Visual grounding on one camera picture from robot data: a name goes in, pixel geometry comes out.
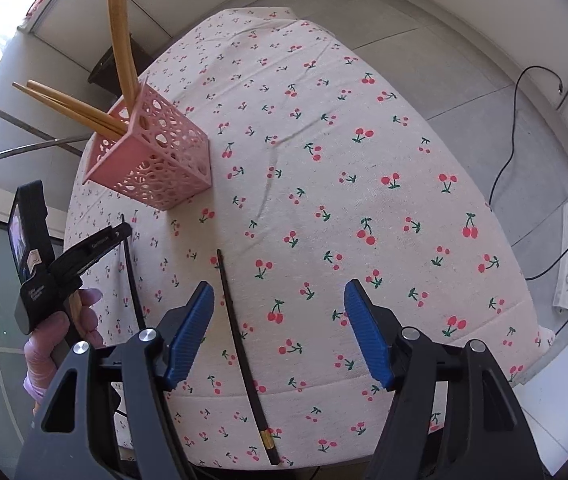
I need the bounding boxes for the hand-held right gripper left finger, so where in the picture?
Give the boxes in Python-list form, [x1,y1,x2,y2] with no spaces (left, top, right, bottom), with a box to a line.
[14,281,215,480]

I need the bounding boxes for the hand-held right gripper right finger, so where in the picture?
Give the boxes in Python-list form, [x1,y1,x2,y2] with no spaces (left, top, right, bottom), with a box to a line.
[343,279,545,480]

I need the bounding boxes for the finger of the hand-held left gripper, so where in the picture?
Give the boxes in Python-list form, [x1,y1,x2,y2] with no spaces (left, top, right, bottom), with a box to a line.
[51,223,134,306]

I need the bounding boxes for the black chopstick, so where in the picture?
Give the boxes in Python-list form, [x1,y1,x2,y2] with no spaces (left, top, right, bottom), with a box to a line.
[120,213,147,333]
[216,248,281,466]

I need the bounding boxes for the pink perforated plastic basket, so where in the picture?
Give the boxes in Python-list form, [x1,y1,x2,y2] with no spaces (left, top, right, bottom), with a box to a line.
[82,75,212,212]

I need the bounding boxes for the bamboo chopstick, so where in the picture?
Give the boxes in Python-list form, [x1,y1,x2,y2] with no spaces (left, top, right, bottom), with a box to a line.
[116,0,140,108]
[26,79,127,131]
[12,82,125,138]
[39,87,126,135]
[108,0,132,111]

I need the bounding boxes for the person's left hand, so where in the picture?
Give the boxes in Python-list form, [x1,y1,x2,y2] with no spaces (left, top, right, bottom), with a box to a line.
[23,287,106,403]

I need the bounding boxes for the metal tube rack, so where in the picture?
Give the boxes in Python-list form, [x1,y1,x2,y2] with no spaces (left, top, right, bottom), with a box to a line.
[0,87,92,171]

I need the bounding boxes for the cherry print tablecloth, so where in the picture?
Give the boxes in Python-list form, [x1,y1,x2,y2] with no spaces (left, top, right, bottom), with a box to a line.
[64,7,556,471]

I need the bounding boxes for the dark stool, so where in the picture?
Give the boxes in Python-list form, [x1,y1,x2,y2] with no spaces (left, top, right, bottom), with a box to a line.
[88,35,152,106]

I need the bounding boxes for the black adapter cable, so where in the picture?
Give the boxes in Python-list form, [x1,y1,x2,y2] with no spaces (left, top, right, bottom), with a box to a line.
[524,242,568,282]

